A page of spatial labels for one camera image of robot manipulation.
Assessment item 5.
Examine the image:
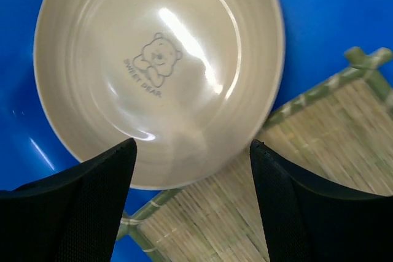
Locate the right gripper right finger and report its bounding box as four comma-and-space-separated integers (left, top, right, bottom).
249, 140, 392, 261

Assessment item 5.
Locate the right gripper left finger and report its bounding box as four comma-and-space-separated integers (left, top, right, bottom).
1, 139, 137, 261

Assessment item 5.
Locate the bamboo woven mat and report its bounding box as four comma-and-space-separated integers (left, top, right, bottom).
114, 47, 392, 261

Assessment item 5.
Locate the beige bear plate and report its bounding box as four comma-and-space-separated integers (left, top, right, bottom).
34, 0, 286, 190

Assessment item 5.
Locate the blue plastic bin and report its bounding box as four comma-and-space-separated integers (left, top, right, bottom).
0, 0, 393, 262

